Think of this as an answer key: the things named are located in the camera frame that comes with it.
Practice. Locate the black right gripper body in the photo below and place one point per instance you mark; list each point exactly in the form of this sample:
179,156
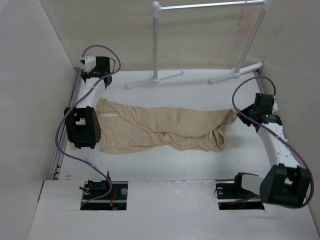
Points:
250,110

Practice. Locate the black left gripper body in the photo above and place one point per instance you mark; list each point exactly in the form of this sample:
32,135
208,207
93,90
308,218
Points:
84,74

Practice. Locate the beige trousers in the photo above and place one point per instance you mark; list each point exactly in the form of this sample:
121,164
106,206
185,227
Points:
131,129

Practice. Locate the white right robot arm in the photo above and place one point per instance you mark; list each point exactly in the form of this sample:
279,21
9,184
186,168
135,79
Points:
286,184

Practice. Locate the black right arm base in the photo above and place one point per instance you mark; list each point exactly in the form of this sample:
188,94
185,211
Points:
239,193

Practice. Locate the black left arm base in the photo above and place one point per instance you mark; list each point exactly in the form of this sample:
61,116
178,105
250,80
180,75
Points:
100,196

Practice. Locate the white clothes rack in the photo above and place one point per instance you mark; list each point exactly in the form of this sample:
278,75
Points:
235,73

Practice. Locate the pink wire hanger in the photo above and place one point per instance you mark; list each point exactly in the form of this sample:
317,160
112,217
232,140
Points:
240,33

